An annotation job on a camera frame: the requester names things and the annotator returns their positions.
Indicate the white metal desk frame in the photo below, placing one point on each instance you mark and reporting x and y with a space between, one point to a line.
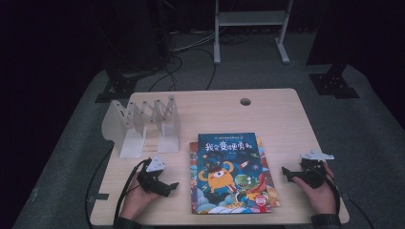
251 18

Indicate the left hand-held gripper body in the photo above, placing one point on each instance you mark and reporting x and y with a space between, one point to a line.
149 183

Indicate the grey tape strip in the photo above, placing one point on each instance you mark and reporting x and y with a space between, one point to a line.
100 197

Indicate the person's left hand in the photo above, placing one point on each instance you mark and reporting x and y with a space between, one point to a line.
135 202

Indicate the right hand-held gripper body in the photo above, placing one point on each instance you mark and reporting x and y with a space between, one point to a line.
312 176

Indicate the dark blue monster picture book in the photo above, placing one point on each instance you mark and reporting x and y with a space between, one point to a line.
229 171

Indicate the black metal stand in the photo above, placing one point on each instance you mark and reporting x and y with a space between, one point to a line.
334 84
122 84

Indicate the light blue animal picture book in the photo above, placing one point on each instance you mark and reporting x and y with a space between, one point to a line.
272 191

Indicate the person's right hand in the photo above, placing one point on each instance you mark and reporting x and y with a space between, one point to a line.
321 200

